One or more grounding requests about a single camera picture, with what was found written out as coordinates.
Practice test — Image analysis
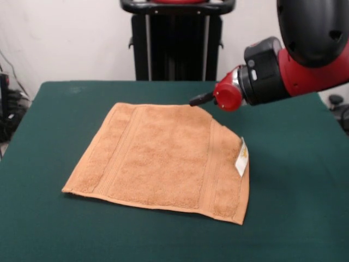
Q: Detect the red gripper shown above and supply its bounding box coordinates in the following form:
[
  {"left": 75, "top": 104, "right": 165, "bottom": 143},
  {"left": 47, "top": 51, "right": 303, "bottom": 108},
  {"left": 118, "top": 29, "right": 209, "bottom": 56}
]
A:
[{"left": 189, "top": 64, "right": 248, "bottom": 112}]

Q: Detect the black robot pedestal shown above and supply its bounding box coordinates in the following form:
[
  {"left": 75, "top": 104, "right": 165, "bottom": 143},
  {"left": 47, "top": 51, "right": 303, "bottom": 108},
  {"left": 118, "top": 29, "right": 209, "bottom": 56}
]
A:
[{"left": 119, "top": 0, "right": 236, "bottom": 81}]

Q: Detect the grey cable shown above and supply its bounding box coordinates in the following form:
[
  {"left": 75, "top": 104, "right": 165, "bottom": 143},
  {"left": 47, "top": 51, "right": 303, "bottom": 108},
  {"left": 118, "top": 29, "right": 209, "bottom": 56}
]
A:
[{"left": 0, "top": 50, "right": 30, "bottom": 99}]

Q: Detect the dark green table cloth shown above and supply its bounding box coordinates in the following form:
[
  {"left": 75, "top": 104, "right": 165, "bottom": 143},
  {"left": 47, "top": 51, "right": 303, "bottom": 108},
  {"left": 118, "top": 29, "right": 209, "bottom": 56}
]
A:
[{"left": 0, "top": 80, "right": 349, "bottom": 262}]

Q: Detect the black cable bundle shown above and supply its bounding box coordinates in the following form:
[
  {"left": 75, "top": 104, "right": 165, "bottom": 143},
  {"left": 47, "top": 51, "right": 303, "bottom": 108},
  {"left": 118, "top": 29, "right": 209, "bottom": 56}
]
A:
[{"left": 0, "top": 89, "right": 32, "bottom": 143}]

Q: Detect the tan terry towel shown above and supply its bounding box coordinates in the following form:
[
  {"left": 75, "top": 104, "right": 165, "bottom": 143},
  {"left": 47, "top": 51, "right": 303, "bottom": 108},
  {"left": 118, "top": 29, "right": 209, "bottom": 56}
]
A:
[{"left": 62, "top": 102, "right": 250, "bottom": 226}]

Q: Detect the black electronics box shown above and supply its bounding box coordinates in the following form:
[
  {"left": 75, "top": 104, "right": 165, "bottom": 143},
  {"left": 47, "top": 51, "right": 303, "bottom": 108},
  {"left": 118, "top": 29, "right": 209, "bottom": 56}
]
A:
[{"left": 0, "top": 72, "right": 11, "bottom": 118}]

